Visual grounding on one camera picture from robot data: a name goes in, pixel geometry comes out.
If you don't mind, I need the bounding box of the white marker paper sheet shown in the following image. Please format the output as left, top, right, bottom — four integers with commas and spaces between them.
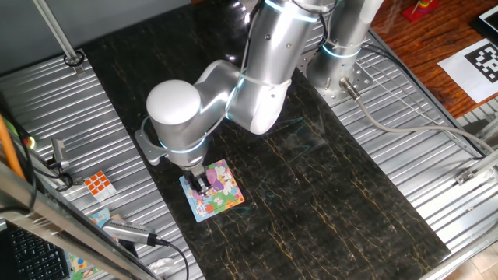
437, 37, 498, 104

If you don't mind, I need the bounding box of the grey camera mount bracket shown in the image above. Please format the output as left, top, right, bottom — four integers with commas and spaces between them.
134, 128, 170, 166

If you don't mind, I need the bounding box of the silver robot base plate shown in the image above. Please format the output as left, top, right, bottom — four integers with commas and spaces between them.
295, 42, 374, 108

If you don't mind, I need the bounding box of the aluminium frame beam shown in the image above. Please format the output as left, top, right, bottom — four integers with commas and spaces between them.
0, 161, 163, 280

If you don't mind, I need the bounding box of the black camera cable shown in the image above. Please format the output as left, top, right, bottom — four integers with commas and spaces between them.
155, 237, 191, 280

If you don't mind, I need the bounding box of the grey metal pole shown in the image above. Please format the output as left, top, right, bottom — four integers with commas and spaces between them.
33, 0, 86, 75

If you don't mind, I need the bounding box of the black marble mat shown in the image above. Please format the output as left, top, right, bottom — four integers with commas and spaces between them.
81, 0, 452, 280

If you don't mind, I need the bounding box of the red stacking toy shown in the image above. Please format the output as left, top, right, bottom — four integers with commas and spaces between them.
402, 0, 441, 23

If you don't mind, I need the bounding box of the metal angle bracket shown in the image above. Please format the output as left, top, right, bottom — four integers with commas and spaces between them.
454, 149, 498, 187

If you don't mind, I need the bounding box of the black cable bundle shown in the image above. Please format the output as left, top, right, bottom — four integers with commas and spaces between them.
291, 0, 334, 46

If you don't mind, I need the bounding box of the grey base cable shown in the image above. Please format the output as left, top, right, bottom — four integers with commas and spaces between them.
338, 76, 498, 156

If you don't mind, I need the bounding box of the Rubik's cube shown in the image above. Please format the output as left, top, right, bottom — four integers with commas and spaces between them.
83, 170, 117, 203

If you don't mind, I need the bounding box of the black keyboard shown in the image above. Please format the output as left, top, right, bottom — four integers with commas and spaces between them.
6, 224, 72, 280

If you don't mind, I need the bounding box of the butterfly puzzle board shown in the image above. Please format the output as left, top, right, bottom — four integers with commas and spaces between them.
178, 158, 246, 223

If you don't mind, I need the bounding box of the bus puzzle board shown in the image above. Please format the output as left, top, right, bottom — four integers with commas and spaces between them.
64, 207, 114, 280

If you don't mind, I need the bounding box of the brown wooden table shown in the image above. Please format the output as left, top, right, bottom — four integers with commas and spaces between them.
369, 0, 498, 120

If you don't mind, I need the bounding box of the white crumpled object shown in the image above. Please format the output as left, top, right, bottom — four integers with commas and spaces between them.
149, 257, 175, 276

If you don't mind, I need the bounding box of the orange pole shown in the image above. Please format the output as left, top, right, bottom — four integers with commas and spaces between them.
0, 114, 26, 180

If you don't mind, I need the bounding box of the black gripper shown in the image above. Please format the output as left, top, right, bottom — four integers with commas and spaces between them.
182, 163, 213, 195

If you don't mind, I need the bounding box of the silver camera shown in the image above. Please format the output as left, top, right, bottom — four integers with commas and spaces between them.
101, 218, 159, 247

